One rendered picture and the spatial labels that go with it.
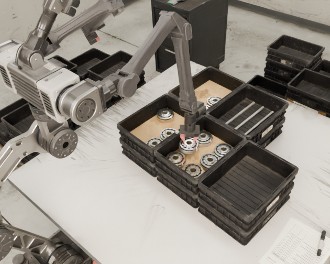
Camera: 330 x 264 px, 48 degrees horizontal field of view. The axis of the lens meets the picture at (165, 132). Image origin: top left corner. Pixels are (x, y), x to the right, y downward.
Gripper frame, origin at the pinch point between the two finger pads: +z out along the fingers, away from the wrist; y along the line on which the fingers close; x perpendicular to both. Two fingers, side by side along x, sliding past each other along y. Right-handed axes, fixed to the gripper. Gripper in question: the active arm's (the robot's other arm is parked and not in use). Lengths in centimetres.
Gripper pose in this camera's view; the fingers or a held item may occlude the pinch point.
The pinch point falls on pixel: (188, 141)
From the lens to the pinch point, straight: 197.1
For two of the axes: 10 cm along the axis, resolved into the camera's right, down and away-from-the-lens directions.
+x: -0.5, 6.6, -7.5
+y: -10.0, -0.3, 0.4
